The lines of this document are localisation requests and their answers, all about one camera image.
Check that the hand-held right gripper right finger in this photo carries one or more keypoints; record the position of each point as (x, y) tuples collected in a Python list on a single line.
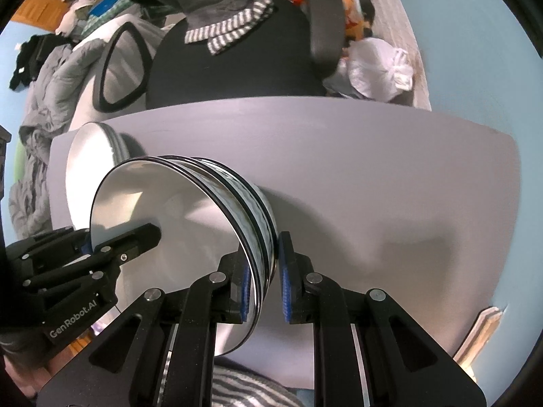
[(286, 288)]

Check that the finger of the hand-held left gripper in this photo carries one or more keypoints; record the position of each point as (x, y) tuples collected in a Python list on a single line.
[(51, 250), (135, 241)]

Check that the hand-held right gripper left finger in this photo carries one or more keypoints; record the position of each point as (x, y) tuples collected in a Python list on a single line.
[(244, 301)]

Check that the white bowl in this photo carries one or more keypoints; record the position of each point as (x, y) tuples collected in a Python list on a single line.
[(267, 216), (169, 203), (254, 237)]

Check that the white plate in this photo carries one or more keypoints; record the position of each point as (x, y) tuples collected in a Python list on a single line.
[(124, 146), (87, 157), (115, 144)]

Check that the person's striped clothing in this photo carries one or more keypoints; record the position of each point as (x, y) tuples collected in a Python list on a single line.
[(254, 390)]

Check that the green pillow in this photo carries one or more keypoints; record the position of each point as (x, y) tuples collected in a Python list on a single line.
[(19, 165)]

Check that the grey duvet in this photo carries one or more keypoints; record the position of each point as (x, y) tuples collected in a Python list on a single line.
[(46, 106)]

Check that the black clothes pile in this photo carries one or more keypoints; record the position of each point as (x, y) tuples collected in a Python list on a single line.
[(32, 59)]

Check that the black office chair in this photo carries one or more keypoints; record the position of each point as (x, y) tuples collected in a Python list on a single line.
[(233, 72)]

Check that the light wooden board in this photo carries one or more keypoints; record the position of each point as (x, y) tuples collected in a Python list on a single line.
[(481, 335)]

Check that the grey white striped cloth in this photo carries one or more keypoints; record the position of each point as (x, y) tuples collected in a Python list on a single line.
[(225, 34)]

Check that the green checkered tablecloth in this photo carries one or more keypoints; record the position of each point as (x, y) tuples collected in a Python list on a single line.
[(110, 17)]

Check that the beige clothes pile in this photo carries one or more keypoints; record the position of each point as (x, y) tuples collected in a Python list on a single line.
[(76, 12)]

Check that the white plastic bag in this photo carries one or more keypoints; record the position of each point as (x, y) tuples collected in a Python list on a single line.
[(373, 68)]

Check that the orange wardrobe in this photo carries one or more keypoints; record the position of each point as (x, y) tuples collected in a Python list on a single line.
[(38, 8)]

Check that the orange bag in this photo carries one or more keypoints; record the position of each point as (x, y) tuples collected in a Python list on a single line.
[(354, 12)]

